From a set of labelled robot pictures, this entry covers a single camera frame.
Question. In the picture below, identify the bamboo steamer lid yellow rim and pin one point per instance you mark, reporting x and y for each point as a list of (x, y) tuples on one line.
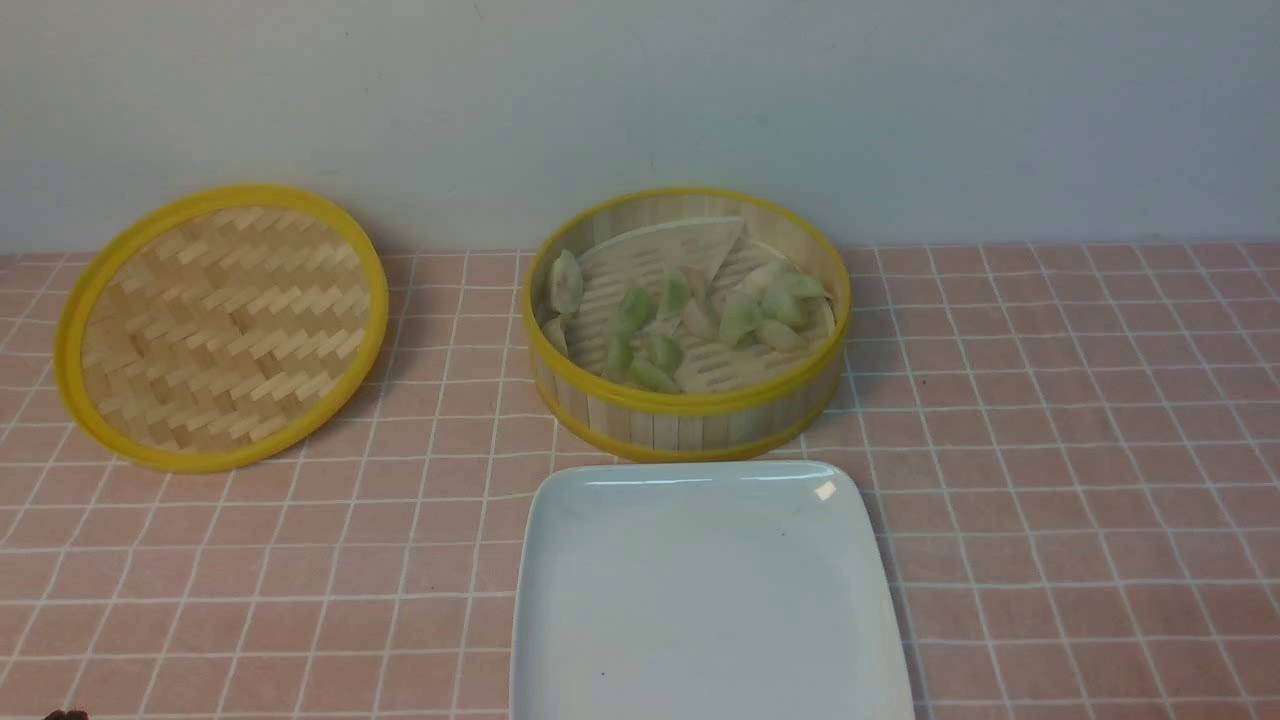
[(222, 329)]

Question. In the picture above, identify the bamboo steamer basket yellow rim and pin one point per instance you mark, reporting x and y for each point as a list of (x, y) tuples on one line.
[(611, 413)]

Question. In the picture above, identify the green dumpling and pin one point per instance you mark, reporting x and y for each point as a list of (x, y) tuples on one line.
[(674, 294), (740, 315), (636, 310), (788, 296), (665, 352), (646, 375)]

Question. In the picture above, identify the white steamer liner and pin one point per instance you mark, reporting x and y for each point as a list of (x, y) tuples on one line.
[(726, 249)]

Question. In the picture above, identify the white square plate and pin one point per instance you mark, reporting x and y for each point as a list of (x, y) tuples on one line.
[(705, 590)]

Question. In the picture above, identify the green dumpling front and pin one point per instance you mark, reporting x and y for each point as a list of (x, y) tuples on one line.
[(646, 375)]

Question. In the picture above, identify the pale dumpling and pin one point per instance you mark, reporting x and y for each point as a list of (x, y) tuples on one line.
[(700, 320), (757, 282), (781, 337), (553, 331), (565, 284)]

